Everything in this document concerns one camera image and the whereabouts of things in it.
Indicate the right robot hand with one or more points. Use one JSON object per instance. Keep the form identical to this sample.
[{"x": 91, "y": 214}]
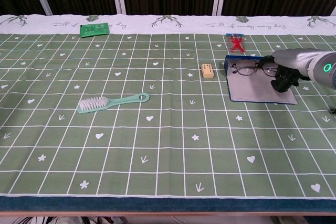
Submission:
[{"x": 294, "y": 60}]

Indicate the black wire-frame eyeglasses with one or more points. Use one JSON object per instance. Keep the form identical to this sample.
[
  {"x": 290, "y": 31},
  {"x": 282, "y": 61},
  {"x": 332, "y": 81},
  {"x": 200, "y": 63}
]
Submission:
[{"x": 245, "y": 67}]

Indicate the blue glasses case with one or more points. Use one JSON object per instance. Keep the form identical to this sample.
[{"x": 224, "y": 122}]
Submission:
[{"x": 252, "y": 90}]

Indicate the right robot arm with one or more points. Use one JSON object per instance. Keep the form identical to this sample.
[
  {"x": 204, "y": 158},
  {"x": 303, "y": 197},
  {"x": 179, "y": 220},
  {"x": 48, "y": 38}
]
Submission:
[{"x": 328, "y": 77}]

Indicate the red figure toy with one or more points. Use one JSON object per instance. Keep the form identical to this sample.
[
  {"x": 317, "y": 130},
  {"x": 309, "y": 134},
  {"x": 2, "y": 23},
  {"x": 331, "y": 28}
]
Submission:
[{"x": 237, "y": 44}]

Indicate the beige eraser block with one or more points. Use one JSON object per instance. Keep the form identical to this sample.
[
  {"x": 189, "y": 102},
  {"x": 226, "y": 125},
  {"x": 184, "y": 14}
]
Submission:
[{"x": 207, "y": 72}]

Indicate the green grid tablecloth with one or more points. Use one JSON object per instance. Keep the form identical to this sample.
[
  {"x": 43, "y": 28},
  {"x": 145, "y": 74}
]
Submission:
[{"x": 168, "y": 129}]

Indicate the mint green scrub brush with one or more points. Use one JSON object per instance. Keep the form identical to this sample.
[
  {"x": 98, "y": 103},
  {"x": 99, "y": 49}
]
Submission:
[{"x": 118, "y": 101}]

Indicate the green circuit board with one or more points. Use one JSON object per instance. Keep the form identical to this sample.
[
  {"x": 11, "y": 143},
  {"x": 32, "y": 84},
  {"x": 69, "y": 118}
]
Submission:
[{"x": 94, "y": 30}]

